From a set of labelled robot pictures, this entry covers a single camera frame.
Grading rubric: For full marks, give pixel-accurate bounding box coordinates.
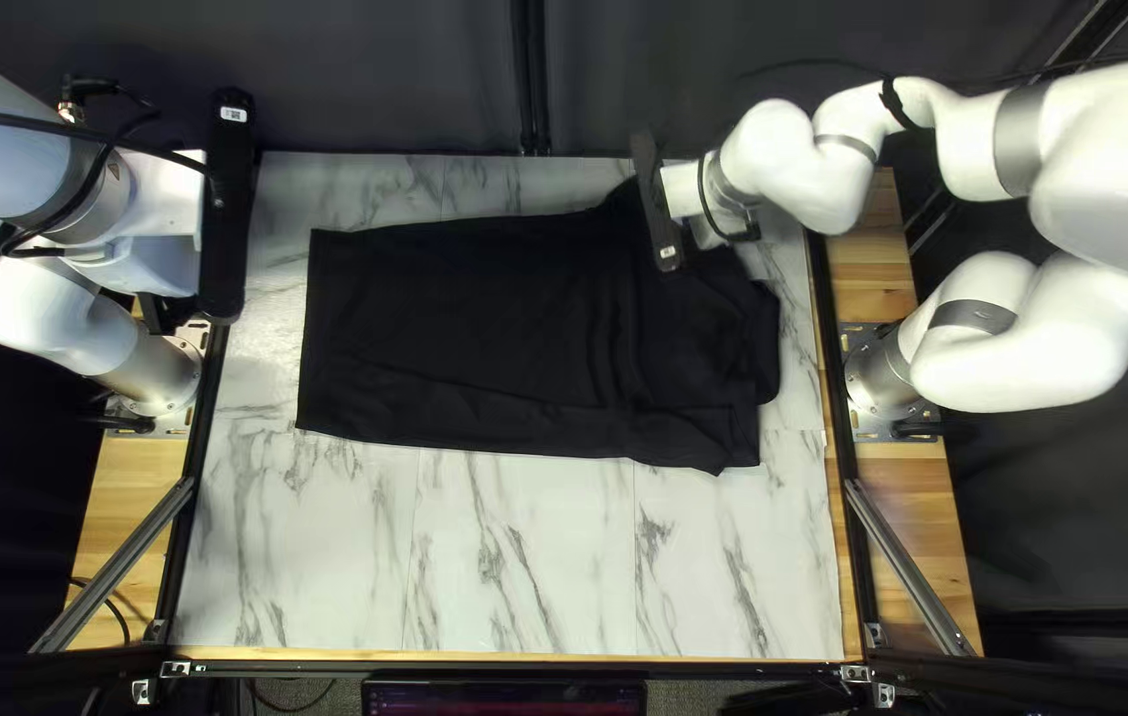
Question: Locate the thin black cable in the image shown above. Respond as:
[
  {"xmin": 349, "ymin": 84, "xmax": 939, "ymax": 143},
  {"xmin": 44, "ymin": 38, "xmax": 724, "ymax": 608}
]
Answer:
[{"xmin": 67, "ymin": 575, "xmax": 134, "ymax": 648}]

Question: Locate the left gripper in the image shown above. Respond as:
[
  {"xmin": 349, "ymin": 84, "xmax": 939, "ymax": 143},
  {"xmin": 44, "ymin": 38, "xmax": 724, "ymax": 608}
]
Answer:
[{"xmin": 67, "ymin": 149, "xmax": 207, "ymax": 300}]

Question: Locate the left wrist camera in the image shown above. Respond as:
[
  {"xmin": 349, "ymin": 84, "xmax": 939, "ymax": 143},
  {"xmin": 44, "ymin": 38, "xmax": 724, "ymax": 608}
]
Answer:
[{"xmin": 198, "ymin": 88, "xmax": 259, "ymax": 322}]

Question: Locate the black frame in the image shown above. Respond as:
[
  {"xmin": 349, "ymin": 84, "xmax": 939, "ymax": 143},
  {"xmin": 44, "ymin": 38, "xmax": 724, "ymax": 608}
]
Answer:
[{"xmin": 27, "ymin": 0, "xmax": 1128, "ymax": 712}]

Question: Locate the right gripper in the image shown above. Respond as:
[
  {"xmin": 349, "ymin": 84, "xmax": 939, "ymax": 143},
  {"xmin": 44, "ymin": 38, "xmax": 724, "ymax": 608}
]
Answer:
[{"xmin": 660, "ymin": 159, "xmax": 726, "ymax": 251}]

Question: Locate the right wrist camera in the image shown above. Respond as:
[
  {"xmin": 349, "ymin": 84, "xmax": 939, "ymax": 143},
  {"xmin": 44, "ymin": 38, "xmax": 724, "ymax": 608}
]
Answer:
[{"xmin": 628, "ymin": 129, "xmax": 687, "ymax": 272}]

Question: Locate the black t-shirt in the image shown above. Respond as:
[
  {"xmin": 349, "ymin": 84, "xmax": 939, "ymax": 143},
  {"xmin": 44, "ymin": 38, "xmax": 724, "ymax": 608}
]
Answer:
[{"xmin": 296, "ymin": 179, "xmax": 784, "ymax": 477}]

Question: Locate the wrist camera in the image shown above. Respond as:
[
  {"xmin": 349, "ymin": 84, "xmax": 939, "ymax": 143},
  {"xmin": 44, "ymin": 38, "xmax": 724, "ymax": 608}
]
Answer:
[
  {"xmin": 628, "ymin": 129, "xmax": 687, "ymax": 272},
  {"xmin": 198, "ymin": 88, "xmax": 259, "ymax": 322}
]

